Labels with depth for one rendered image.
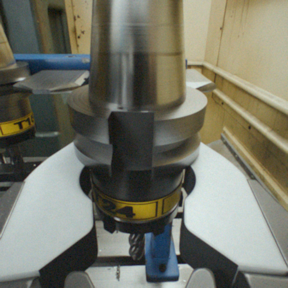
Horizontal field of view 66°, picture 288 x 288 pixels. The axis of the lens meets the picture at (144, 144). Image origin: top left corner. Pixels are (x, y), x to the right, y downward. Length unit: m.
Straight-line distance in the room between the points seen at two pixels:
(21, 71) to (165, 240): 0.30
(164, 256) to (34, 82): 0.33
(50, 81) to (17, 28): 0.71
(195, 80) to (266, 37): 0.55
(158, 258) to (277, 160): 0.39
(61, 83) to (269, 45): 0.60
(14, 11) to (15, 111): 0.70
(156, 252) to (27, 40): 0.75
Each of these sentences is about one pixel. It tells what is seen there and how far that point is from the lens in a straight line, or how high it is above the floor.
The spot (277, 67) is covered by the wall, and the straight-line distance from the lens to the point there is 0.67.
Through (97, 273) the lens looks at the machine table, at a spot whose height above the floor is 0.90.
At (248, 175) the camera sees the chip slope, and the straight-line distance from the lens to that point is 0.76.
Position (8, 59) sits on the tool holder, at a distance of 0.23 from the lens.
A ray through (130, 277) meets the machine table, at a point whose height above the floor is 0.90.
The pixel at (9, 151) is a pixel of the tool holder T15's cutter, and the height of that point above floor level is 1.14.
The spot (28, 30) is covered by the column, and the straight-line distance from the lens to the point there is 0.89.
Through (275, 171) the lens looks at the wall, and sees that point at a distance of 0.66.
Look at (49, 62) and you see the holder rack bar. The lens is 0.26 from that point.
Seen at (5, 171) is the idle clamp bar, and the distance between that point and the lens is 0.59.
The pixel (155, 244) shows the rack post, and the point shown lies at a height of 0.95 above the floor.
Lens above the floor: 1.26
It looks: 28 degrees down
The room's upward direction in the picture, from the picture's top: straight up
